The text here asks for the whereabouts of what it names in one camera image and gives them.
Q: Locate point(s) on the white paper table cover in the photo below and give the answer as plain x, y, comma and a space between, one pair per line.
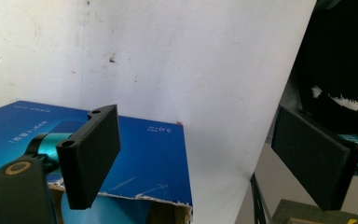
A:
199, 77

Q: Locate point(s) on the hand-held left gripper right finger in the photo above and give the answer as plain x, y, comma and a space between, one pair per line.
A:
313, 155

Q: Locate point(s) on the dark object with white patches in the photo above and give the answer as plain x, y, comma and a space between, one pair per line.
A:
338, 46

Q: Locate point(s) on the blue cardboard box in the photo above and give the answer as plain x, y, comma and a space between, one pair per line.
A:
152, 155

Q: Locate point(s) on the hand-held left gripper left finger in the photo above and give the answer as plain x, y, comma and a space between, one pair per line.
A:
87, 161

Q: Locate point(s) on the grey floor mat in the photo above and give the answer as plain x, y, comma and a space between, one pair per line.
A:
307, 211

